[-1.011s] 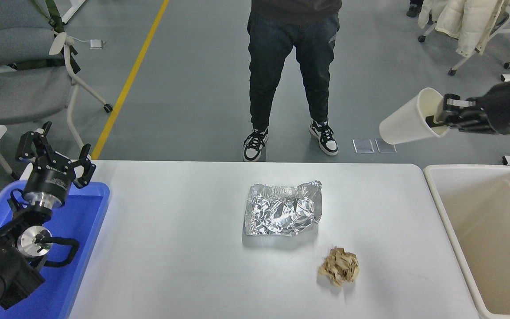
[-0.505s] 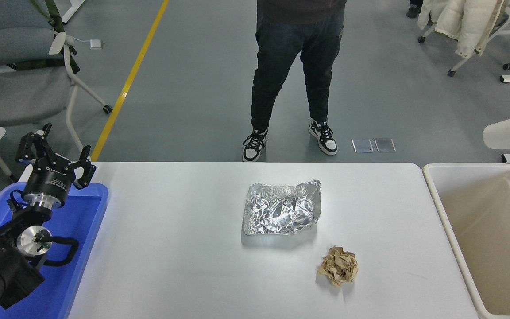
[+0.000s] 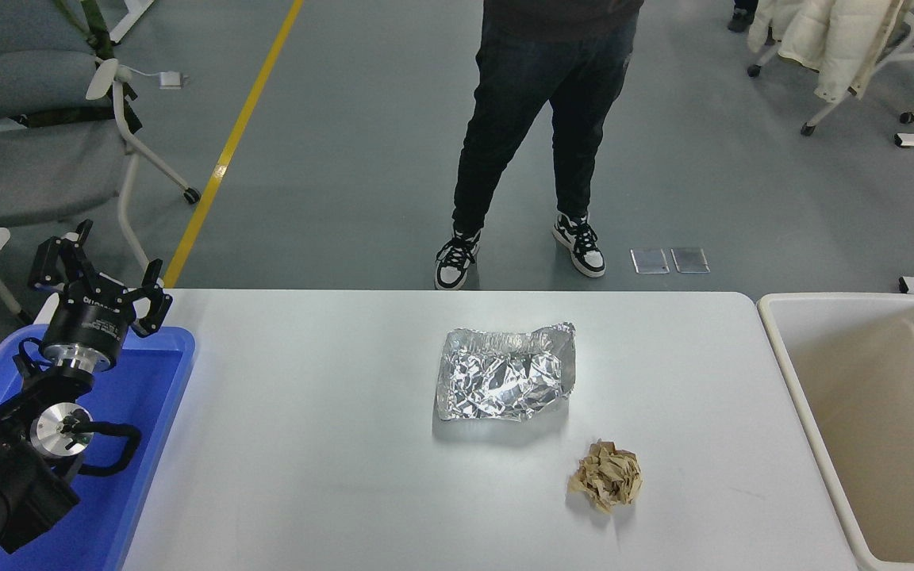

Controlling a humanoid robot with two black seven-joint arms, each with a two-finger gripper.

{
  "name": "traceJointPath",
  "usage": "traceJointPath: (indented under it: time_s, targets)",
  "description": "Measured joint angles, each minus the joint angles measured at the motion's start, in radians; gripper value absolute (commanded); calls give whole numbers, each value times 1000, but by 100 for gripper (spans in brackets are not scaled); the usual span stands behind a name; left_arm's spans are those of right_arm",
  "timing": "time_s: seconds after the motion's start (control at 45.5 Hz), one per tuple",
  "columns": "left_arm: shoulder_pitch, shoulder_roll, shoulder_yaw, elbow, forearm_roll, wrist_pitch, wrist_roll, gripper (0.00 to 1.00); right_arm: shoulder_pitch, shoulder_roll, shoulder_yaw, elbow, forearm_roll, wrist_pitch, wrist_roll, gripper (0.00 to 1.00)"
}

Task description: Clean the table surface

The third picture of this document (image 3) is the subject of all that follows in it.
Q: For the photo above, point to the tan paper ball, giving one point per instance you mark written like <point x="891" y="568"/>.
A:
<point x="608" y="476"/>

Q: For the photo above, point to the cream padded coat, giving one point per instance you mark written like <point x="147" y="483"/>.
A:
<point x="830" y="40"/>

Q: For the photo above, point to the person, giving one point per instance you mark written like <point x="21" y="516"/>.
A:
<point x="536" y="79"/>
<point x="743" y="16"/>

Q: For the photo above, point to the large pale plastic bin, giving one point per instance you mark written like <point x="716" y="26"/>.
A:
<point x="885" y="436"/>

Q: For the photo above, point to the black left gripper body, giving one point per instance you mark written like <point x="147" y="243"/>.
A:
<point x="92" y="321"/>

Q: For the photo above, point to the blue plastic tray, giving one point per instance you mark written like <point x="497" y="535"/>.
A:
<point x="155" y="381"/>

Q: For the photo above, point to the silver foil tray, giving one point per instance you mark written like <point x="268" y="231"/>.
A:
<point x="505" y="373"/>

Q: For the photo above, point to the silver floor plate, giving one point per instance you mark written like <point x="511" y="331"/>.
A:
<point x="650" y="261"/>
<point x="690" y="260"/>

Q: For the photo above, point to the grey office chair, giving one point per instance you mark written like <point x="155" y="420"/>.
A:
<point x="28" y="166"/>

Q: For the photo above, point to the white table leg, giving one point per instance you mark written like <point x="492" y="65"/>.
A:
<point x="133" y="16"/>

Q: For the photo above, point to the white power adapter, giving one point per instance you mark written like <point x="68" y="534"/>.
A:
<point x="171" y="78"/>

